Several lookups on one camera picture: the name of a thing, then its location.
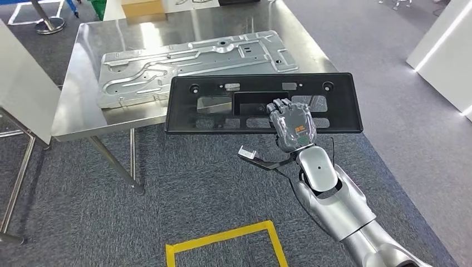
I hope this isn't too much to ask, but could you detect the blue cart leg with caster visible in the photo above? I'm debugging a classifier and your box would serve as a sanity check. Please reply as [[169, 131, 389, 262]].
[[65, 0, 80, 18]]

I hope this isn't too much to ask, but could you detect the green plastic crate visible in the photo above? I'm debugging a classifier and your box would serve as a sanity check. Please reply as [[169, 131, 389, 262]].
[[87, 0, 107, 21]]

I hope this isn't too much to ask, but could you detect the white cabinet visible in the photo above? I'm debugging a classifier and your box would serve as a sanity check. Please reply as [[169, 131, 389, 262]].
[[0, 18, 62, 145]]

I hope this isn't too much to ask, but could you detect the chrome stanchion post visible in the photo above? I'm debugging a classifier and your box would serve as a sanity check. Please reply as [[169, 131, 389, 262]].
[[29, 0, 66, 35]]

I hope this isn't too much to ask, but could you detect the pale wrist camera on bracket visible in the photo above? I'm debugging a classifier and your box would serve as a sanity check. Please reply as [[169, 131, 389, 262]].
[[238, 145, 296, 171]]

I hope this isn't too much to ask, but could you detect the yellow floor tape square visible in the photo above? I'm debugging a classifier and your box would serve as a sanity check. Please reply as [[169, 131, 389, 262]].
[[165, 220, 289, 267]]

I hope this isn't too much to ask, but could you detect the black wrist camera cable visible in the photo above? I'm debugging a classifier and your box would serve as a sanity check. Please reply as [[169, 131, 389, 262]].
[[274, 167, 333, 236]]

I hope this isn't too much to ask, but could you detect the white display plinth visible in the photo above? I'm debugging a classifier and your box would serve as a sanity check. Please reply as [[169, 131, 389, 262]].
[[405, 0, 472, 122]]

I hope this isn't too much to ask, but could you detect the stainless steel side table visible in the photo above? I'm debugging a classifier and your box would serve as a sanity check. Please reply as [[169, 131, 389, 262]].
[[0, 107, 51, 246]]

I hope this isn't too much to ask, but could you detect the stamped silver metal panel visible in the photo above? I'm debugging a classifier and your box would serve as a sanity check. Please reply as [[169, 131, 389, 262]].
[[96, 30, 299, 110]]

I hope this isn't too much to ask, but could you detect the stainless steel workbench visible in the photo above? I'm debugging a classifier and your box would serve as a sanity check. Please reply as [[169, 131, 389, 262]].
[[51, 0, 338, 196]]

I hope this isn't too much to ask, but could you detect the closed cardboard box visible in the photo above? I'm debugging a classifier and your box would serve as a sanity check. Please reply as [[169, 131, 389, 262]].
[[121, 0, 168, 19]]

